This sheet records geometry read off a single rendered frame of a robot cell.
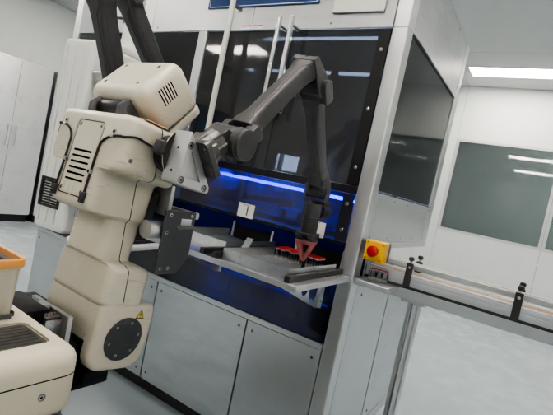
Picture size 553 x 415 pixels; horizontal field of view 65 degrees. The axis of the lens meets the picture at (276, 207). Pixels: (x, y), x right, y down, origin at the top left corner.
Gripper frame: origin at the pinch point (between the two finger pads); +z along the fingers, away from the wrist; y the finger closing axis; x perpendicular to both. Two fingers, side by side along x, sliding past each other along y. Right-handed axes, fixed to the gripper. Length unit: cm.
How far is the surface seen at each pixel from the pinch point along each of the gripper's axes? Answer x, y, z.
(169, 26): 101, 42, -91
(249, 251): 19.1, -2.6, 2.1
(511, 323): -70, 9, 5
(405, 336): -39.7, 20.2, 22.4
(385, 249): -26.6, 9.4, -8.5
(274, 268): 3.1, -22.1, 1.9
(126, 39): 95, 6, -71
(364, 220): -16.9, 11.3, -17.1
